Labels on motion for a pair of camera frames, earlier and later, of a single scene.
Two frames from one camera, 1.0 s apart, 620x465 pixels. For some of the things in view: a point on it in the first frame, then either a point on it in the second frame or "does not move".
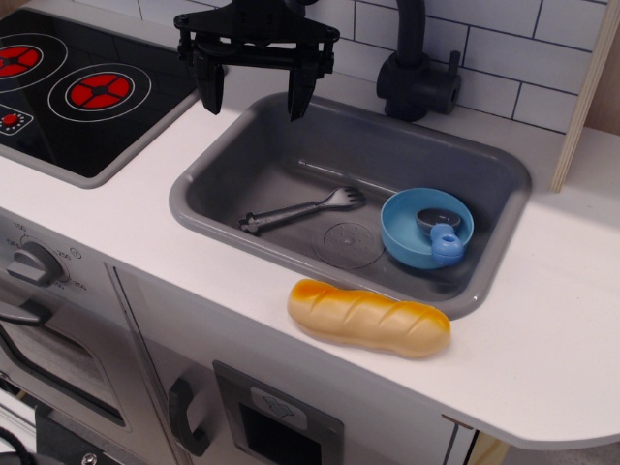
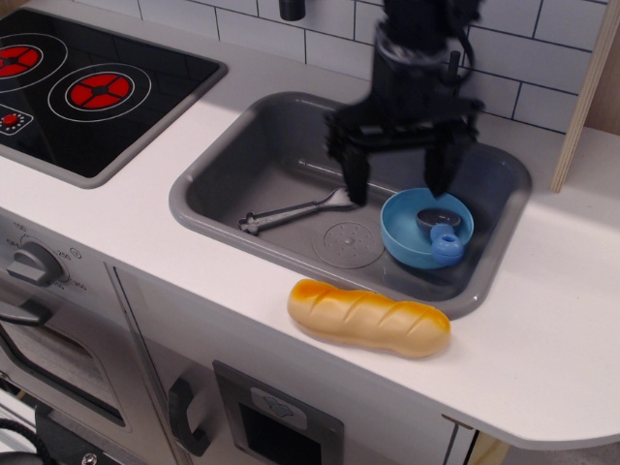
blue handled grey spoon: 439,224 does not move
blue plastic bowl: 403,238 does not move
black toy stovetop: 81,103 does not move
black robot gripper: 274,32 → 413,101
